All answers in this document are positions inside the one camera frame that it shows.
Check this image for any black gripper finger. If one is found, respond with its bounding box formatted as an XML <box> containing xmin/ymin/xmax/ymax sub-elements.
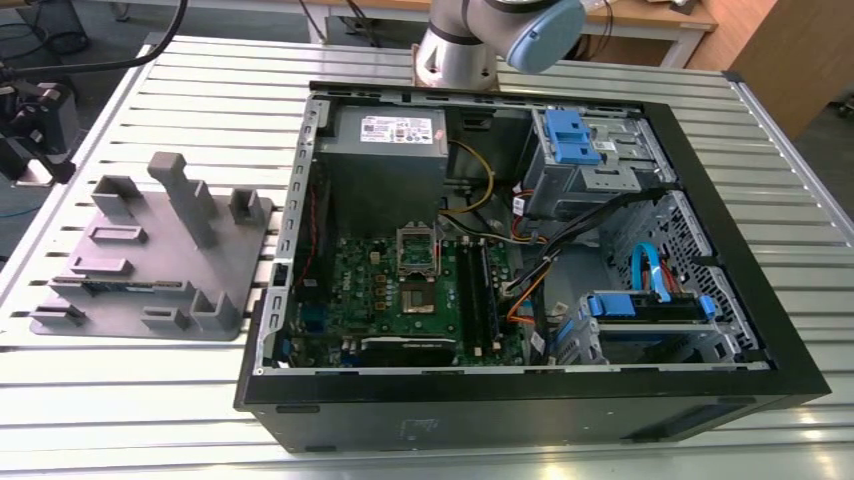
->
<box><xmin>39</xmin><ymin>147</ymin><xmax>76</xmax><ymax>185</ymax></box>

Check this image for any metal socket cover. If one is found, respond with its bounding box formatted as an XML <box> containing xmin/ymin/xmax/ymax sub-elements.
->
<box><xmin>397</xmin><ymin>219</ymin><xmax>442</xmax><ymax>277</ymax></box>

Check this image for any CPU socket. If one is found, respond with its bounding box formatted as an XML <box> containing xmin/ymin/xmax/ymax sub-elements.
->
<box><xmin>398</xmin><ymin>279</ymin><xmax>442</xmax><ymax>316</ymax></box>

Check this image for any small black mesh wastebasket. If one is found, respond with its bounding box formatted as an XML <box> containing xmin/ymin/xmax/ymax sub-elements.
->
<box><xmin>36</xmin><ymin>0</ymin><xmax>92</xmax><ymax>56</ymax></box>

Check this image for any RAM stick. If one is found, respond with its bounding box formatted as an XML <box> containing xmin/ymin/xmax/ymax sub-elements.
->
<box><xmin>80</xmin><ymin>281</ymin><xmax>162</xmax><ymax>295</ymax></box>

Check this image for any grey plastic parts rack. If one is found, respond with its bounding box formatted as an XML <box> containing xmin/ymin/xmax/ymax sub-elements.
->
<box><xmin>30</xmin><ymin>152</ymin><xmax>277</xmax><ymax>342</ymax></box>

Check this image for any white framed desk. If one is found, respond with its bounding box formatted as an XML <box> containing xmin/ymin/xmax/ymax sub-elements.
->
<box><xmin>297</xmin><ymin>0</ymin><xmax>435</xmax><ymax>49</ymax></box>

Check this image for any grey power supply unit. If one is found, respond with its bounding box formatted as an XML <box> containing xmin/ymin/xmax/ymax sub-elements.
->
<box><xmin>313</xmin><ymin>104</ymin><xmax>450</xmax><ymax>234</ymax></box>

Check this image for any black graphics card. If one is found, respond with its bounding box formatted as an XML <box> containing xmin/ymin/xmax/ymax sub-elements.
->
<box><xmin>359</xmin><ymin>335</ymin><xmax>462</xmax><ymax>369</ymax></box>

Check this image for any green motherboard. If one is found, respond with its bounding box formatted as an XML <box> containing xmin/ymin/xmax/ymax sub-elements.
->
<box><xmin>293</xmin><ymin>219</ymin><xmax>530</xmax><ymax>370</ymax></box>

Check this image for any black RAM slot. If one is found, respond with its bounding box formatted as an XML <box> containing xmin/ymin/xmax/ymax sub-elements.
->
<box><xmin>477</xmin><ymin>237</ymin><xmax>505</xmax><ymax>351</ymax></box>
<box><xmin>457</xmin><ymin>237</ymin><xmax>483</xmax><ymax>354</ymax></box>

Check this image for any blue plastic drive latch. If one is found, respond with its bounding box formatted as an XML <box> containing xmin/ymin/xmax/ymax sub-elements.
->
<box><xmin>543</xmin><ymin>108</ymin><xmax>594</xmax><ymax>145</ymax></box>
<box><xmin>551</xmin><ymin>139</ymin><xmax>603</xmax><ymax>166</ymax></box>

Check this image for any black PC case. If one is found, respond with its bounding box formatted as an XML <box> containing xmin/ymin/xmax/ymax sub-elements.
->
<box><xmin>231</xmin><ymin>79</ymin><xmax>833</xmax><ymax>455</ymax></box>

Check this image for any grey metal drive cage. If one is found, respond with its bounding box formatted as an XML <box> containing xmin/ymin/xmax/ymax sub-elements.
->
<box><xmin>519</xmin><ymin>107</ymin><xmax>675</xmax><ymax>221</ymax></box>

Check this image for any hard disk in blue carrier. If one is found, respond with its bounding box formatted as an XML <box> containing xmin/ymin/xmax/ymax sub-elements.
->
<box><xmin>579</xmin><ymin>290</ymin><xmax>721</xmax><ymax>326</ymax></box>

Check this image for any wooden desk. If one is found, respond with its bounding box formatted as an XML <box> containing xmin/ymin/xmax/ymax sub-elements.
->
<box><xmin>583</xmin><ymin>0</ymin><xmax>721</xmax><ymax>69</ymax></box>

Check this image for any grey metal disk bay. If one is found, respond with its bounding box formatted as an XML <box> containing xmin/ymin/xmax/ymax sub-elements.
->
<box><xmin>553</xmin><ymin>289</ymin><xmax>769</xmax><ymax>367</ymax></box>

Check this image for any brown wooden cabinet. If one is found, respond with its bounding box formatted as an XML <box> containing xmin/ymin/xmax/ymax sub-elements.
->
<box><xmin>726</xmin><ymin>0</ymin><xmax>854</xmax><ymax>141</ymax></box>

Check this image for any white camera black bracket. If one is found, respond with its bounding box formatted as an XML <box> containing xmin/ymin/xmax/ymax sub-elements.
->
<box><xmin>34</xmin><ymin>84</ymin><xmax>80</xmax><ymax>154</ymax></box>

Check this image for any thick black camera cable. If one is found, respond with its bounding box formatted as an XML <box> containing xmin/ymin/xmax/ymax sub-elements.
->
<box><xmin>0</xmin><ymin>0</ymin><xmax>190</xmax><ymax>81</ymax></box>

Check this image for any yellow wire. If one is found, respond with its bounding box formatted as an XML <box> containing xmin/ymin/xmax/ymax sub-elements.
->
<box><xmin>439</xmin><ymin>139</ymin><xmax>497</xmax><ymax>216</ymax></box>

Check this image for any multicolour power wire bundle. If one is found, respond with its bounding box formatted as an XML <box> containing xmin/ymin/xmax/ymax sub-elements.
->
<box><xmin>503</xmin><ymin>252</ymin><xmax>566</xmax><ymax>329</ymax></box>

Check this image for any black sleeved cable bundle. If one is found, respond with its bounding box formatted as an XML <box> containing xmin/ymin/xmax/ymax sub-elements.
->
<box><xmin>513</xmin><ymin>189</ymin><xmax>673</xmax><ymax>366</ymax></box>

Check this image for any blue flat data wire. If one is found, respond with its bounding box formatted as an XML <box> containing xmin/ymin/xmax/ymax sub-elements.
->
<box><xmin>630</xmin><ymin>242</ymin><xmax>677</xmax><ymax>305</ymax></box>

